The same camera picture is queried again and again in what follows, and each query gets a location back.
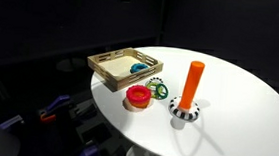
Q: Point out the orange stacking peg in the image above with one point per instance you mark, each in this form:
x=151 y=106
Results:
x=192 y=82

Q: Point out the purple clamp with orange tip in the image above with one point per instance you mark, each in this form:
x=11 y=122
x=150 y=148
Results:
x=57 y=103

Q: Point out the slatted wooden tray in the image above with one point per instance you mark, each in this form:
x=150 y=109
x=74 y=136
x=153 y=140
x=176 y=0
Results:
x=112 y=81

